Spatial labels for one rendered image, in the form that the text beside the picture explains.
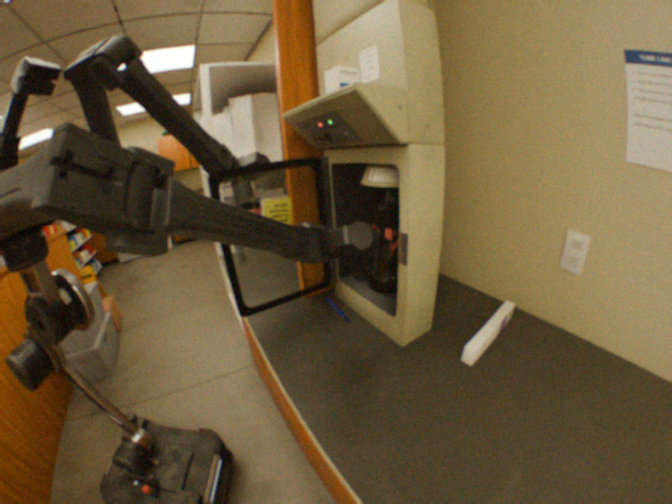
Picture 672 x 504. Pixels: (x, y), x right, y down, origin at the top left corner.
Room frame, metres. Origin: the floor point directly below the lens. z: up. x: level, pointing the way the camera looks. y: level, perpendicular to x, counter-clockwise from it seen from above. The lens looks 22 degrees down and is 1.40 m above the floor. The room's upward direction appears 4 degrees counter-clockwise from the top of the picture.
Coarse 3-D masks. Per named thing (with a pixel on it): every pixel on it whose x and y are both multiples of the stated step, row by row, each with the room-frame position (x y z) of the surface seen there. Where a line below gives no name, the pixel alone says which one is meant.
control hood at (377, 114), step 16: (320, 96) 0.51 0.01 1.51; (336, 96) 0.46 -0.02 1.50; (352, 96) 0.44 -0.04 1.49; (368, 96) 0.42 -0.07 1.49; (384, 96) 0.44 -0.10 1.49; (400, 96) 0.46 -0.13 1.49; (288, 112) 0.64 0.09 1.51; (304, 112) 0.59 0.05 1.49; (320, 112) 0.54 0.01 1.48; (352, 112) 0.47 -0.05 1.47; (368, 112) 0.44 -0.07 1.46; (384, 112) 0.44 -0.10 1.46; (400, 112) 0.46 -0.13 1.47; (352, 128) 0.52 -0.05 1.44; (368, 128) 0.48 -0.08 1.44; (384, 128) 0.45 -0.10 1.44; (400, 128) 0.46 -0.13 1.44; (336, 144) 0.63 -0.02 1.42; (352, 144) 0.58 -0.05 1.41; (368, 144) 0.54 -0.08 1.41
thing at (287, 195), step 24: (240, 192) 0.60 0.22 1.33; (264, 192) 0.64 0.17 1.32; (288, 192) 0.67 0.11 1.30; (312, 192) 0.71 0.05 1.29; (288, 216) 0.67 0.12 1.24; (312, 216) 0.70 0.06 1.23; (240, 264) 0.59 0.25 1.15; (264, 264) 0.62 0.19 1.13; (288, 264) 0.66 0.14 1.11; (312, 264) 0.70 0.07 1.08; (264, 288) 0.61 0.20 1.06; (288, 288) 0.65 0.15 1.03
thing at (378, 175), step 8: (368, 168) 0.63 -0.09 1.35; (376, 168) 0.60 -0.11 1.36; (384, 168) 0.58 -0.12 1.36; (392, 168) 0.57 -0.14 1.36; (368, 176) 0.61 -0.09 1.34; (376, 176) 0.59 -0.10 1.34; (384, 176) 0.57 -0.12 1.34; (392, 176) 0.57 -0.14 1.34; (368, 184) 0.60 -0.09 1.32; (376, 184) 0.58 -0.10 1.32; (384, 184) 0.57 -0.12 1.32; (392, 184) 0.56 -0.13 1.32
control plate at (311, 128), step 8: (336, 112) 0.51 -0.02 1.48; (312, 120) 0.59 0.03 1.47; (320, 120) 0.57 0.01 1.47; (336, 120) 0.53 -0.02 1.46; (304, 128) 0.66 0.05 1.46; (312, 128) 0.63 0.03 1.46; (320, 128) 0.60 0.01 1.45; (328, 128) 0.58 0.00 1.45; (336, 128) 0.56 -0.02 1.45; (344, 128) 0.54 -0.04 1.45; (312, 136) 0.67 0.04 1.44; (320, 136) 0.64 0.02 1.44; (336, 136) 0.59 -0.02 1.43; (344, 136) 0.57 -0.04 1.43; (352, 136) 0.54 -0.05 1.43; (320, 144) 0.68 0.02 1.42; (328, 144) 0.65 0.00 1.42
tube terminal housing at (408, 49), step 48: (336, 48) 0.66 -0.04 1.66; (384, 48) 0.51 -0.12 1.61; (432, 48) 0.51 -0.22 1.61; (432, 96) 0.51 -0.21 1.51; (384, 144) 0.53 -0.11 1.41; (432, 144) 0.50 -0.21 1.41; (432, 192) 0.50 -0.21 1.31; (432, 240) 0.51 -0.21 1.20; (336, 288) 0.73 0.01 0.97; (432, 288) 0.52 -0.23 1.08
